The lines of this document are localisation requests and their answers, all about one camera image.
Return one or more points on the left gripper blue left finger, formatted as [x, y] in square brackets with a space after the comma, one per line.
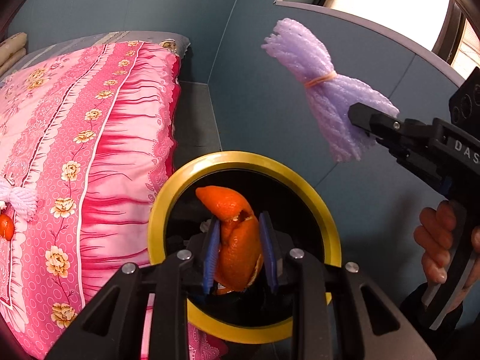
[210, 254]

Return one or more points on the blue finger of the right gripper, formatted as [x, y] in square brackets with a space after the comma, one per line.
[367, 122]

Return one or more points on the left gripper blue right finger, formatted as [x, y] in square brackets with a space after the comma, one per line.
[268, 242]

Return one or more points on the purple foam net bundle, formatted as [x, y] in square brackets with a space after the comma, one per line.
[328, 93]
[22, 200]

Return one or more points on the person right hand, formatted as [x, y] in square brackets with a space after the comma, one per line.
[435, 236]

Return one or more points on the pink floral quilt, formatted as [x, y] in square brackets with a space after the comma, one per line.
[91, 132]

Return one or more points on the beige folded quilt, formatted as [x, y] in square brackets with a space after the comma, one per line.
[12, 50]

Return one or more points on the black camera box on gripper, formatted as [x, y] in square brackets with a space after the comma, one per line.
[464, 105]

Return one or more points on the window with white frame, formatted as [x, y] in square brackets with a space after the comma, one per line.
[438, 26]

